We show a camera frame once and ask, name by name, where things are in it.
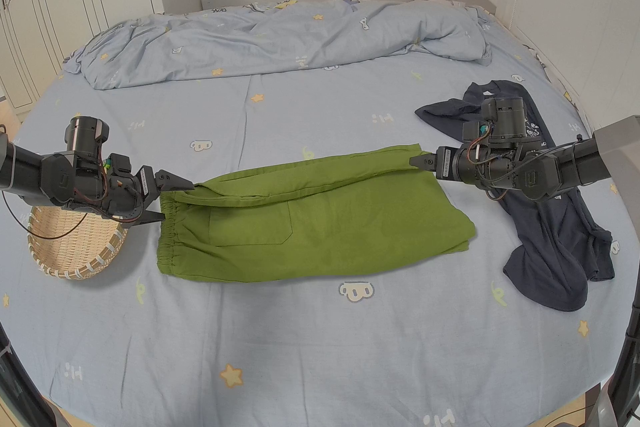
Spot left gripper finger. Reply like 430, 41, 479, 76
154, 170, 196, 193
131, 210, 167, 229

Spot pale blue quilt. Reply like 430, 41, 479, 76
64, 0, 495, 90

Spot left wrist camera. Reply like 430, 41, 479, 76
107, 154, 133, 178

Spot green shorts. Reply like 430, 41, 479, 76
159, 144, 476, 283

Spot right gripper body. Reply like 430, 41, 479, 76
435, 145, 485, 186

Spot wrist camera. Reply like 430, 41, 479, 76
462, 120, 490, 146
107, 154, 133, 178

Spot dark blue T-shirt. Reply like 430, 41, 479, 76
415, 81, 615, 312

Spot black cable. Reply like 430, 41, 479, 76
1, 189, 88, 242

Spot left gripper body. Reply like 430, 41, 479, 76
102, 165, 158, 227

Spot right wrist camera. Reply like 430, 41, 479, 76
462, 120, 490, 146

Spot round woven basket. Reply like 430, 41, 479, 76
27, 205, 126, 282

